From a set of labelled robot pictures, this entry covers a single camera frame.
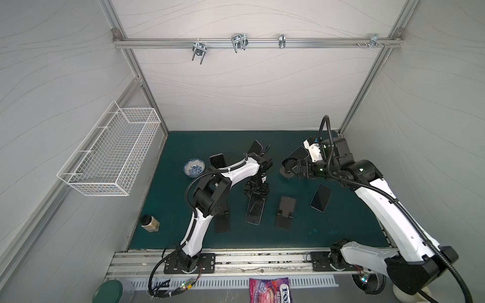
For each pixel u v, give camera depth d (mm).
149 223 761
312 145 637
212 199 534
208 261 748
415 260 388
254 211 865
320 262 733
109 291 595
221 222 835
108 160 687
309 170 617
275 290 661
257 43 780
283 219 815
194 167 1000
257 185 786
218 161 862
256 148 932
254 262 751
